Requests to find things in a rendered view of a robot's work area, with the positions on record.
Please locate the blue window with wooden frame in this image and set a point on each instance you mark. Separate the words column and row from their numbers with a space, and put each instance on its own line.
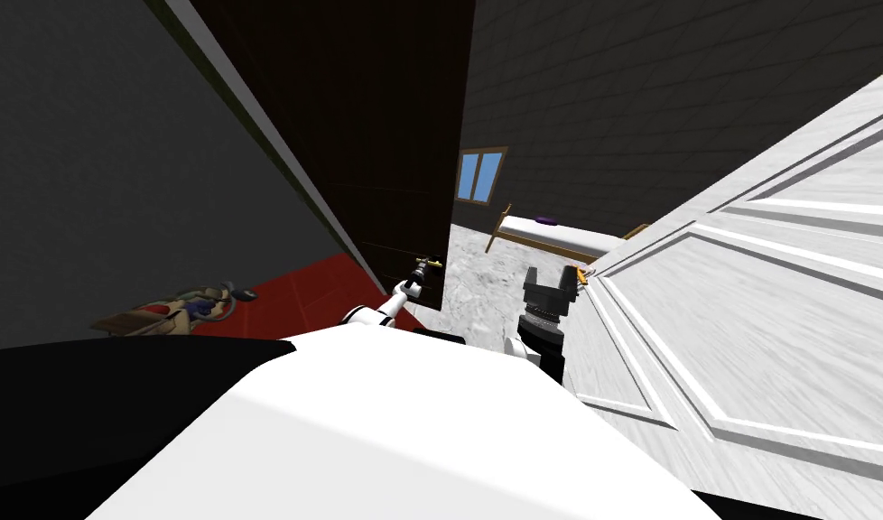
column 479, row 175

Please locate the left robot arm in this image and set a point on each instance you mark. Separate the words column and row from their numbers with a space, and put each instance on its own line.
column 87, row 419

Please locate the brown and blue bundle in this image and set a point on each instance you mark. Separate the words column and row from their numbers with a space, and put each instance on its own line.
column 174, row 312

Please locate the dark brown door leaf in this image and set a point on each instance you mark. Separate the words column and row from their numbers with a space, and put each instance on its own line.
column 369, row 130

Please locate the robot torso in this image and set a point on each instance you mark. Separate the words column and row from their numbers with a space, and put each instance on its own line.
column 384, row 433

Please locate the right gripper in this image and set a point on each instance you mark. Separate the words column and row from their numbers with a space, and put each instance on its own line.
column 550, row 297

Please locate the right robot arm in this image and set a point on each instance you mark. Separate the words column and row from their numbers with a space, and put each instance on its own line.
column 539, row 339

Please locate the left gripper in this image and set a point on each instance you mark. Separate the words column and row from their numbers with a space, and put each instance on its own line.
column 418, row 277

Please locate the white panelled door leaf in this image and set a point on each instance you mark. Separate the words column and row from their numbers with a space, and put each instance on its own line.
column 774, row 325

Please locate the wooden bed with white mattress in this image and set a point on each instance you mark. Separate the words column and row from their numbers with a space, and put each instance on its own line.
column 557, row 235

